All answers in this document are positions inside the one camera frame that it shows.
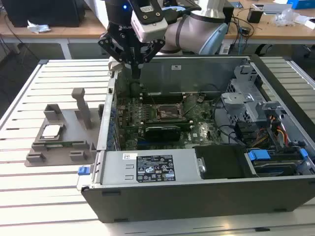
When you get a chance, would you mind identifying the orange yellow wire bundle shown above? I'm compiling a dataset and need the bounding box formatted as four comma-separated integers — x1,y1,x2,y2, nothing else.
255,115,289,148

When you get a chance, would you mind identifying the black open PC case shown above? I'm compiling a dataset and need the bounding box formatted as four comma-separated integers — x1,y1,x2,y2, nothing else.
76,54,315,223

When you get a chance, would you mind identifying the metal drive cage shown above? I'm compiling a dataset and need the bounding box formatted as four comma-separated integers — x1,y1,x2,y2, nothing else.
220,64,291,131

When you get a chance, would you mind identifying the white small carton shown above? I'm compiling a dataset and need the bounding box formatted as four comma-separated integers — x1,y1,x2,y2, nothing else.
294,14,315,29

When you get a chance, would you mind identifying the black label sticker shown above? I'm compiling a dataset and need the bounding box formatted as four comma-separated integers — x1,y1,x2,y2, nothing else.
136,154,176,183

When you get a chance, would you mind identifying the clear plastic bag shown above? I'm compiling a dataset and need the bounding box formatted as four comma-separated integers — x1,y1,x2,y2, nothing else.
274,8,300,27

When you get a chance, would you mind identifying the small black box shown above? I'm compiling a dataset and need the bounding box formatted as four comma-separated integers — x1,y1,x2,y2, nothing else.
247,7,264,24

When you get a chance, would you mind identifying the black round board part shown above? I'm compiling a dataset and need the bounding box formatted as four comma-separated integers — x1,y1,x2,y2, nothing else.
129,82,142,98

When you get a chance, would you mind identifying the black RAM slot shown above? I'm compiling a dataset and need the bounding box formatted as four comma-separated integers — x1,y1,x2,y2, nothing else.
142,92,184,99
145,118,189,124
146,122,192,129
142,97,185,104

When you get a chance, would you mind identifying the CPU socket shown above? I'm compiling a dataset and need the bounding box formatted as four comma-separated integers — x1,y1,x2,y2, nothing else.
156,103,185,121

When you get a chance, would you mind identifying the black plastic shroud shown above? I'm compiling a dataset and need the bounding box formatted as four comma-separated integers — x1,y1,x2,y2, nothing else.
193,145,259,180

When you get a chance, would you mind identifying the grey flat tray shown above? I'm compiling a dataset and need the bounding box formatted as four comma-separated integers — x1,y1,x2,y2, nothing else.
262,3,294,16

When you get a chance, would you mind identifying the wooden desk with clutter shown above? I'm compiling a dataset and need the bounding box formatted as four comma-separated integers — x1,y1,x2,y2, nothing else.
221,0,315,46

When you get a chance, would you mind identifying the blue disk carrier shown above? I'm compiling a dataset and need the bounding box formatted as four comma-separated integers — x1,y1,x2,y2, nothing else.
247,141,310,170

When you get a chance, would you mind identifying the grey parts rack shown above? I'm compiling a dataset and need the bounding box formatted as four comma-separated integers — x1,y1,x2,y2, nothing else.
24,88,105,168

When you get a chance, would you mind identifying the blue cardboard box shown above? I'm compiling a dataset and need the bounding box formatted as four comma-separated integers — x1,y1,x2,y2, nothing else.
286,0,315,10

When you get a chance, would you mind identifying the dark hard disk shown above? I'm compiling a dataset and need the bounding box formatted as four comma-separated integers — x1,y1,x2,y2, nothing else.
252,159,304,177

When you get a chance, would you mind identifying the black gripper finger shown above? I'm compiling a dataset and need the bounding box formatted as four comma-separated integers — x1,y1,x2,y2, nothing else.
136,39,165,79
98,33,137,79

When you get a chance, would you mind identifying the black graphics card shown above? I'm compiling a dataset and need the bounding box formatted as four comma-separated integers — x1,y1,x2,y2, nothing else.
144,125,182,143

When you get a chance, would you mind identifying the green motherboard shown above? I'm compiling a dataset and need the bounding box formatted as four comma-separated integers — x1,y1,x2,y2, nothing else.
115,93,222,150

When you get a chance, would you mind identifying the silver CPU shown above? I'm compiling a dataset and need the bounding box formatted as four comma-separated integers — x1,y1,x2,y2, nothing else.
41,124,62,139

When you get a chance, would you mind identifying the black connector block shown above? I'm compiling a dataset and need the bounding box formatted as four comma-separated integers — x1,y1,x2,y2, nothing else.
234,121,256,141

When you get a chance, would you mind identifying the grey power supply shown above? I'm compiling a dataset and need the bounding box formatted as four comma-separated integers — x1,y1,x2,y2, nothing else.
99,148,205,185

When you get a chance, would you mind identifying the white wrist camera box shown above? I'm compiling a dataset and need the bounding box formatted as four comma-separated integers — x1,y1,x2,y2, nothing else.
130,0,169,43

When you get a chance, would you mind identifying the black computer tower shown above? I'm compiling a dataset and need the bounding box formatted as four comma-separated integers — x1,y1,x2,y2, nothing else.
3,0,86,28

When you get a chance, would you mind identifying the crumpled white paper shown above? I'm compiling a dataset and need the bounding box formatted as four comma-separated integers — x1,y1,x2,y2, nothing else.
26,20,52,35

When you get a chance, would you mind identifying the wooden desk with white frame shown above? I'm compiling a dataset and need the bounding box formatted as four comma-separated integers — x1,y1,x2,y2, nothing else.
0,9,111,59

